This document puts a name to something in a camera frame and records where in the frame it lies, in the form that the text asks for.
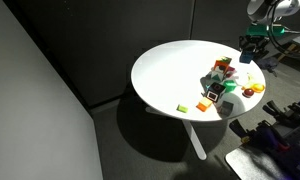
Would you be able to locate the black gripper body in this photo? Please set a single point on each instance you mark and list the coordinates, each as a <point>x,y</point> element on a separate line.
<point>255,40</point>

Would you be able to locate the blue block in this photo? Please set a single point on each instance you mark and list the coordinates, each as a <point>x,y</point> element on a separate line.
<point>246,57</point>

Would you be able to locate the pink block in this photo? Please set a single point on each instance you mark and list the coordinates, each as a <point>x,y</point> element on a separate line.
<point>230,71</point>

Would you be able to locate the grey block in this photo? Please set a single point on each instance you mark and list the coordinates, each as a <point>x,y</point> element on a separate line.
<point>226,108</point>

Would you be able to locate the orange block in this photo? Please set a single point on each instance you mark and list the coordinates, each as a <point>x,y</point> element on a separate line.
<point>204,104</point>

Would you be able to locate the light green block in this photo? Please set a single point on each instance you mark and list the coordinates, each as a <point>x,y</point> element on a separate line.
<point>182,108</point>

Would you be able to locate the dark floor bag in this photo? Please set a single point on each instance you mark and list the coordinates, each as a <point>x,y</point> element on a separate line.
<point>268,63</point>

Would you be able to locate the orange soft cube with six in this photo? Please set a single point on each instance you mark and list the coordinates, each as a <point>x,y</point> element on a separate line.
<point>221,65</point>

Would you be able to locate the yellow banana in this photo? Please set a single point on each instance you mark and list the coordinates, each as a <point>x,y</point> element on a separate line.
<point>249,79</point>

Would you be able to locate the yellow lemon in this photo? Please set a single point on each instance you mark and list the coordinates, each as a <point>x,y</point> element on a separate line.
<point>258,88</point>

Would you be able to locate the dark red plum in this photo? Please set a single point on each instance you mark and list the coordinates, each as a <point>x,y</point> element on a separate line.
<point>248,92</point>

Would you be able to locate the black soft cube red letter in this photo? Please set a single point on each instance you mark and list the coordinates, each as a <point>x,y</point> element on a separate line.
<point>216,92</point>

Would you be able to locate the round white table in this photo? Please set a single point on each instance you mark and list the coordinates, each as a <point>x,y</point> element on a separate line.
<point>170,73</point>

